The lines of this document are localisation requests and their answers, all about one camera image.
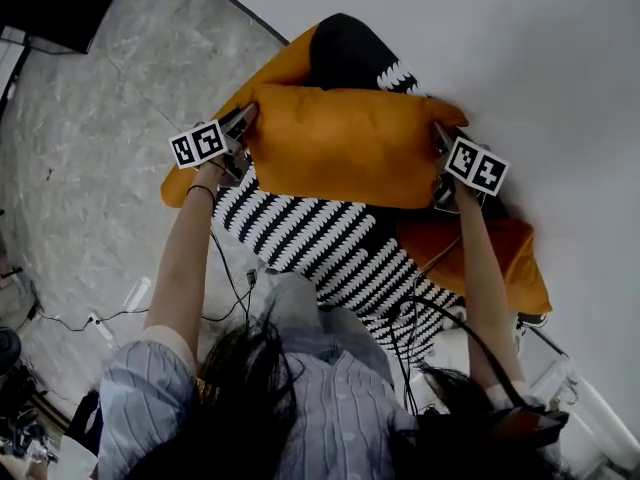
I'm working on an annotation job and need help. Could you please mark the black wrist band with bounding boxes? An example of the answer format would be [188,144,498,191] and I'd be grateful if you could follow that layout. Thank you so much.
[185,183,217,205]

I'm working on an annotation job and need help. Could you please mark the black round chair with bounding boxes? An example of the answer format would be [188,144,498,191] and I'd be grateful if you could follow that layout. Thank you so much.
[0,327,22,374]

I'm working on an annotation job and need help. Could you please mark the black floor cable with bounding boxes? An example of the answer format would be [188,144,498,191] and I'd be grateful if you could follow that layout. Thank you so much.
[29,280,151,334]

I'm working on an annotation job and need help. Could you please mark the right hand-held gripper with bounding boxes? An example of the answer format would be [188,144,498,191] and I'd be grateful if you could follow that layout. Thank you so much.
[430,121,510,213]

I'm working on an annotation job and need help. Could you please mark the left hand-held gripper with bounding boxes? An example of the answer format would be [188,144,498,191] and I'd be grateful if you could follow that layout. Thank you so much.
[168,102,260,189]

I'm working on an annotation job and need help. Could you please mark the person's right forearm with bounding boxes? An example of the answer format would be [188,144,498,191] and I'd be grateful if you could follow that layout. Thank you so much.
[452,182,527,394]

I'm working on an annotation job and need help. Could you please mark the clear plastic bottle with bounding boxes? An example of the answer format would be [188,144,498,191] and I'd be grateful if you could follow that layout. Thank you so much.
[124,276,152,312]

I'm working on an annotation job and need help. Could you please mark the white side cabinet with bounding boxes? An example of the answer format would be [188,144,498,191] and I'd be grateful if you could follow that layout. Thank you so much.
[514,312,640,480]

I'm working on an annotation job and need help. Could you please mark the person's striped shirt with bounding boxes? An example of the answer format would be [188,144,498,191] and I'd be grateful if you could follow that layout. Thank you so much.
[97,340,561,480]

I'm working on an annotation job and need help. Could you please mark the orange sofa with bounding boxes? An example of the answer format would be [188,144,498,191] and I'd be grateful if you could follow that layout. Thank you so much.
[159,22,321,210]

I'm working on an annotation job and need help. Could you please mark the black chest-worn device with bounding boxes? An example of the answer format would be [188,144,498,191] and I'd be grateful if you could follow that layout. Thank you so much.
[492,403,571,447]

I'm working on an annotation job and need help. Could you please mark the person's grey trousers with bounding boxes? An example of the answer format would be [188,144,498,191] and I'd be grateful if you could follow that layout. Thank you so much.
[264,270,396,384]

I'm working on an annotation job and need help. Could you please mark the person's left forearm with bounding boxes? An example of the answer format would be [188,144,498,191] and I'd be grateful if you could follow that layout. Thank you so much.
[143,163,221,339]

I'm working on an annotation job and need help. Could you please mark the black cabinet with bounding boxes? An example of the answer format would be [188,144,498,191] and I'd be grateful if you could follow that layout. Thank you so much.
[0,0,115,55]

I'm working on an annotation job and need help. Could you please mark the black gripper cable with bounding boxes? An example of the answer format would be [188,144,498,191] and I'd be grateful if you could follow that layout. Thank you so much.
[199,227,259,324]
[387,295,531,414]

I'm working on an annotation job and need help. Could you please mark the white power strip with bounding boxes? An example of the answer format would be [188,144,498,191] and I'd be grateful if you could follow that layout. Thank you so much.
[87,312,117,343]

